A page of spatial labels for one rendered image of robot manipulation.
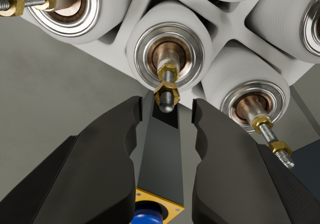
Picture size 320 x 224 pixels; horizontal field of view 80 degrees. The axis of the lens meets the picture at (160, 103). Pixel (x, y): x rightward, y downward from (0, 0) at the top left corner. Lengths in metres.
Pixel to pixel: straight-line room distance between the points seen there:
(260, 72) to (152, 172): 0.18
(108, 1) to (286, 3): 0.18
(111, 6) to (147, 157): 0.20
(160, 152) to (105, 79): 0.29
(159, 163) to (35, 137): 0.53
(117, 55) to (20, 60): 0.36
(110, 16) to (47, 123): 0.52
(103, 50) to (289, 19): 0.23
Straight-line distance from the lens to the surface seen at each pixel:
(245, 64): 0.26
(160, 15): 0.21
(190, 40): 0.21
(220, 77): 0.25
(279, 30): 0.25
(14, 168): 0.93
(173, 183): 0.29
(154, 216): 0.27
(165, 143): 0.33
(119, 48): 0.29
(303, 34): 0.24
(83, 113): 0.61
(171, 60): 0.18
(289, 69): 0.34
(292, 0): 0.24
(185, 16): 0.21
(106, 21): 0.22
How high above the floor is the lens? 0.45
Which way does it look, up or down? 58 degrees down
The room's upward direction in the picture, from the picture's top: 174 degrees counter-clockwise
